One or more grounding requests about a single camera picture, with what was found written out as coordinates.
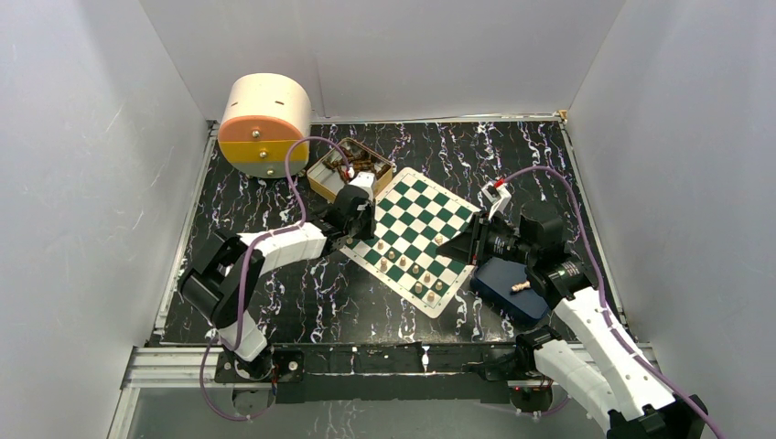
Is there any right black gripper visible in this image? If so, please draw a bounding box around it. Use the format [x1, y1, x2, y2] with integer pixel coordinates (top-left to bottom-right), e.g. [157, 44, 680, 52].
[435, 210, 536, 267]

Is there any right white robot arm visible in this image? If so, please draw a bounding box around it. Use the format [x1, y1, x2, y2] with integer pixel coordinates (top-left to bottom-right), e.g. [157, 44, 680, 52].
[436, 202, 706, 438]

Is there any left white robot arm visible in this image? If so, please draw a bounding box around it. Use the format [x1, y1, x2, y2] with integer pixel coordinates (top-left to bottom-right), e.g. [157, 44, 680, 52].
[178, 184, 376, 380]

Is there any pile of dark chess pieces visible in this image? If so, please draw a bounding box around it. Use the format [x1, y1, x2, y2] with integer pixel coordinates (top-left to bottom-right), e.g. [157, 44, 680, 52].
[323, 145, 393, 180]

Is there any green white chess board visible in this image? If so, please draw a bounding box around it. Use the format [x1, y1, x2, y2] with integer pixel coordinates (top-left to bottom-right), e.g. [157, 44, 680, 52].
[341, 167, 479, 318]

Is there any pile of light chess pieces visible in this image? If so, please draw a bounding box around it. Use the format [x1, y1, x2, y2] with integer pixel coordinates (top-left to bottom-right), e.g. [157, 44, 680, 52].
[511, 281, 531, 294]

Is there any dark blue tray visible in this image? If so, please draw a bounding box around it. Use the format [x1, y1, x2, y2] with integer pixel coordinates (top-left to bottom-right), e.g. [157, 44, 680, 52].
[469, 258, 549, 327]

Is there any tan square tin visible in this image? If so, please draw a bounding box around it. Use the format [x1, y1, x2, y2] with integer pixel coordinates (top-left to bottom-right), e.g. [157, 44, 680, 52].
[307, 138, 396, 202]

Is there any cream round drawer box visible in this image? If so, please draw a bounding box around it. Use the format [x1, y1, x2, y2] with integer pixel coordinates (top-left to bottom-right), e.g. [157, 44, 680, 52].
[218, 73, 312, 179]

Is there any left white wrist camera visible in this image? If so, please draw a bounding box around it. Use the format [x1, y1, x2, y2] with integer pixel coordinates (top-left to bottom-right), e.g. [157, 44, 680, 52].
[349, 171, 376, 198]

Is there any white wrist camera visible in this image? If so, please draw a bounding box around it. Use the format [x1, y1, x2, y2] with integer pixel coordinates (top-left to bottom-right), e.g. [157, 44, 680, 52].
[480, 179, 512, 220]
[349, 171, 376, 198]

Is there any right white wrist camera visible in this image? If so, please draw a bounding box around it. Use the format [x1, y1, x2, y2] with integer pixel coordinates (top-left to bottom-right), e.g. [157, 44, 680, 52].
[480, 179, 512, 220]

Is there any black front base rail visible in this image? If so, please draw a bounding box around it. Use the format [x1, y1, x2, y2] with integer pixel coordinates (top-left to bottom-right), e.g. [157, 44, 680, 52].
[214, 342, 531, 404]

